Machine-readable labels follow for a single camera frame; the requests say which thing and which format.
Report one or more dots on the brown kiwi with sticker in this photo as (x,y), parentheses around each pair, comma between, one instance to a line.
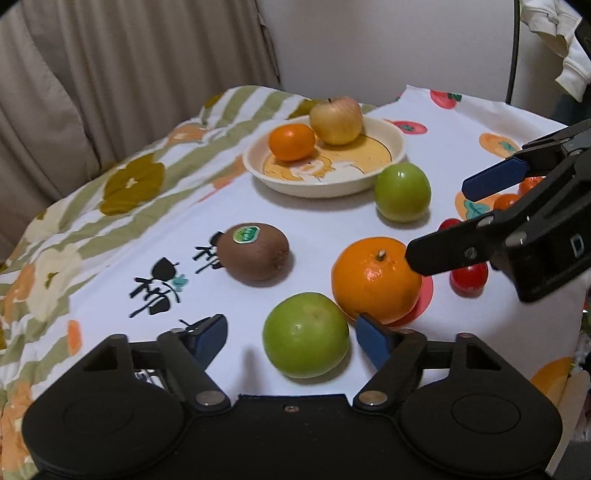
(253,251)

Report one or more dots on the orange cherry tomato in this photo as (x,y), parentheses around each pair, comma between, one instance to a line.
(531,184)
(507,202)

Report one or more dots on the green apple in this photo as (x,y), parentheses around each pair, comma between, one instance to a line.
(305,342)
(402,193)

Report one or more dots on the large orange with stem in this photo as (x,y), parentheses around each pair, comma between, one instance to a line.
(375,279)

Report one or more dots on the white hanging garment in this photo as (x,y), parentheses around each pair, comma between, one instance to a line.
(561,41)

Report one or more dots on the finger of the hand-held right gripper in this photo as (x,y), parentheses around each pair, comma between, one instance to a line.
(496,177)
(443,254)

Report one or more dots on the yellow-red apple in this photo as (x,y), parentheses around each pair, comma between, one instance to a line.
(336,121)

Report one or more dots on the red cherry tomato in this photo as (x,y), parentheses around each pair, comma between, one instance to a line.
(449,225)
(466,280)

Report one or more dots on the cream ceramic bowl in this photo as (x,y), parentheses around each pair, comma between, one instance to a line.
(300,177)

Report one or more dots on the black metal stand pole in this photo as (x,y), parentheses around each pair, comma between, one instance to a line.
(514,50)

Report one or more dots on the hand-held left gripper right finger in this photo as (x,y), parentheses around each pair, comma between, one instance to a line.
(371,339)

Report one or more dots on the white persimmon-print tablecloth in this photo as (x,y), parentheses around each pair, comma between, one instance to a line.
(323,230)

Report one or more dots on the beige curtain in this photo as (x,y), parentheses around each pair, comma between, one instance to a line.
(115,69)

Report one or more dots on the dark cloth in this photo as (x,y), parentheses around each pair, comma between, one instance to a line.
(572,108)

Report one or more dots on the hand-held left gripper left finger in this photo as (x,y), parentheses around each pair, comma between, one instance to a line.
(212,334)

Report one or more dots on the small dark orange mandarin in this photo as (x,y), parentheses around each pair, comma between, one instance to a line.
(292,142)

